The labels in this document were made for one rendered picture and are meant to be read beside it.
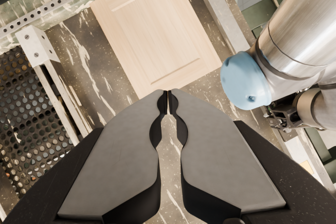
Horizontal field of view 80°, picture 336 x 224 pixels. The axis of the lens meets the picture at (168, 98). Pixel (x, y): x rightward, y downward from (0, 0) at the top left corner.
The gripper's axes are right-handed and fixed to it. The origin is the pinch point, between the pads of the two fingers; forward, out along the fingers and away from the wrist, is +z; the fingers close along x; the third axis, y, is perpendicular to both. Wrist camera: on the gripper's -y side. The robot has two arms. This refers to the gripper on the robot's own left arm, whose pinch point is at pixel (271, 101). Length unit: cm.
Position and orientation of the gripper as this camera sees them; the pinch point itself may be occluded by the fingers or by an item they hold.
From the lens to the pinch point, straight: 66.8
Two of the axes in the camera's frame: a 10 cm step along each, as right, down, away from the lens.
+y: -8.8, 4.7, 0.0
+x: 4.7, 8.8, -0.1
